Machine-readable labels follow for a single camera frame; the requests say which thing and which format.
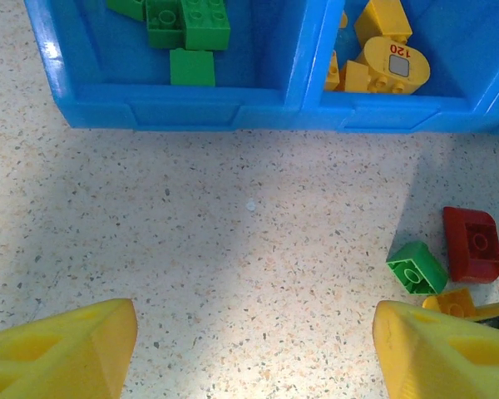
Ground red curved lego brick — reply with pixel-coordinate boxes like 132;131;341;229
442;206;499;284

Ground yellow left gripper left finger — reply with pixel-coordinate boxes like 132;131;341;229
0;298;138;399

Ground green curved lego brick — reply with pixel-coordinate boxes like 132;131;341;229
385;240;449;296

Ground yellow oval brick with 120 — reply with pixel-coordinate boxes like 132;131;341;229
355;36;432;96

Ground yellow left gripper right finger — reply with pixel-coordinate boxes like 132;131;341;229
372;300;499;399

